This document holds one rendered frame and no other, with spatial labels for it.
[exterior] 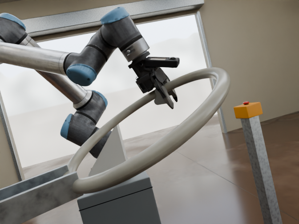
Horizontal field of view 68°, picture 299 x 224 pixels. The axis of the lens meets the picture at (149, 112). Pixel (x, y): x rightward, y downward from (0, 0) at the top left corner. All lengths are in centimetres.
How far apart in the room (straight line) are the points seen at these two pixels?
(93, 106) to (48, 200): 96
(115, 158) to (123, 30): 77
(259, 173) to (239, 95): 468
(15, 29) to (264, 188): 167
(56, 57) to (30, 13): 499
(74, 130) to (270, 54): 614
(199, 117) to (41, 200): 32
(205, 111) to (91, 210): 102
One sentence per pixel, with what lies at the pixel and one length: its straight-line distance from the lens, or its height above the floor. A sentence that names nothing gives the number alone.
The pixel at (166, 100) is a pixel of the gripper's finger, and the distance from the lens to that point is 76.
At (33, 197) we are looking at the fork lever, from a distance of 48.
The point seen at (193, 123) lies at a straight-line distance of 38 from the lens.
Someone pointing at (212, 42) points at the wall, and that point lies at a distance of 608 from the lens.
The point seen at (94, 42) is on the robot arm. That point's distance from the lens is 83.
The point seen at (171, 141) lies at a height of 118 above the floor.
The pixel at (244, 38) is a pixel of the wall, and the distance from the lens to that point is 657.
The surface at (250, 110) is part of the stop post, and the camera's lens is 152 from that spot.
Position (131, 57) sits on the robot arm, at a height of 141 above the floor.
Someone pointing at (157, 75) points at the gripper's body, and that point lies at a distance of 76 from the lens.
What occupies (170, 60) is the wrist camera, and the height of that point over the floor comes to 137.
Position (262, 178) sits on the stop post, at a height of 60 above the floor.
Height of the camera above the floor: 126
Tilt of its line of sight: 3 degrees down
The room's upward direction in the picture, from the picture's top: 14 degrees counter-clockwise
